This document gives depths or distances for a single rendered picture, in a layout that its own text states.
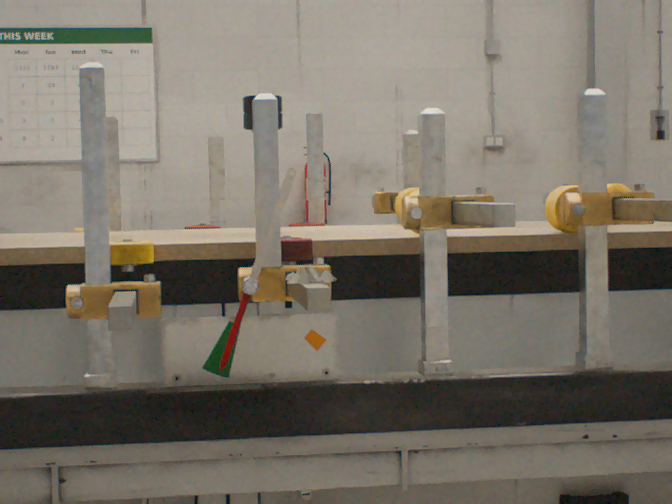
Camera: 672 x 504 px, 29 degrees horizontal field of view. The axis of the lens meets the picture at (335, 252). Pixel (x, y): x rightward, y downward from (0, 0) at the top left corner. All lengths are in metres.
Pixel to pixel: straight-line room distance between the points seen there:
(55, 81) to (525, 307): 7.11
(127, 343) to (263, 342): 0.30
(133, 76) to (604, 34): 3.32
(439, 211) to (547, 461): 0.43
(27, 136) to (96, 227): 7.20
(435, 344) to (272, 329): 0.25
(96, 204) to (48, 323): 0.30
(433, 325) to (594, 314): 0.25
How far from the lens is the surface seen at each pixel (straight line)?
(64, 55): 9.10
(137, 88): 9.06
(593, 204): 1.99
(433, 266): 1.94
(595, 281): 2.01
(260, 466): 1.97
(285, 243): 2.00
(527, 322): 2.21
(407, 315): 2.16
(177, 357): 1.90
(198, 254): 2.10
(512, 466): 2.04
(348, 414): 1.92
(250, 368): 1.91
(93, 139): 1.90
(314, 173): 3.00
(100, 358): 1.91
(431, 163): 1.93
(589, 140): 2.00
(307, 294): 1.63
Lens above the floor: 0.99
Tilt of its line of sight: 3 degrees down
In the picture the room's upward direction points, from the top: 1 degrees counter-clockwise
